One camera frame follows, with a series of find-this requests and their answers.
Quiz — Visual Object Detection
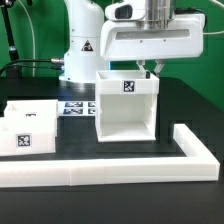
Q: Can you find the white rear drawer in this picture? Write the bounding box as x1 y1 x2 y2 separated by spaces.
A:
4 99 58 133

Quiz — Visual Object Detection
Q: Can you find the grey thin cable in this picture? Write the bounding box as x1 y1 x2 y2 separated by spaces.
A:
18 0 37 78

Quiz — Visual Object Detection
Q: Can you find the white L-shaped fence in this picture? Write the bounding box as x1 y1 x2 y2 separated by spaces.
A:
0 124 220 188

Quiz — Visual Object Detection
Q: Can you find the white drawer cabinet box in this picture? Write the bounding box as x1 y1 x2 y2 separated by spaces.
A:
95 70 159 142

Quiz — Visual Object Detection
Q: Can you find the white front drawer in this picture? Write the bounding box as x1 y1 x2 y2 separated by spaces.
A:
0 118 56 156

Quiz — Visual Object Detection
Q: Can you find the black cable with connector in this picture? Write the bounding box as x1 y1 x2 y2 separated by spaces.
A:
0 57 66 76

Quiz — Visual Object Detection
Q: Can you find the white drawer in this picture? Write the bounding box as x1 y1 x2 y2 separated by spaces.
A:
0 118 56 156
4 99 58 133

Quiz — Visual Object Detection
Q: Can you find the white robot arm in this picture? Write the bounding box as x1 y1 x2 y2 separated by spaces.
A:
59 0 206 83

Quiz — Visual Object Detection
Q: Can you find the black camera stand pole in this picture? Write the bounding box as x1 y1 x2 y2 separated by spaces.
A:
0 0 22 78

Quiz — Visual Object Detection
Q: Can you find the marker tag sheet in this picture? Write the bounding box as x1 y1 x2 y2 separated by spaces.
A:
58 101 96 116

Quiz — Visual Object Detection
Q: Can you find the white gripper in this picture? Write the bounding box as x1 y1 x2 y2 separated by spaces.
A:
100 14 204 79

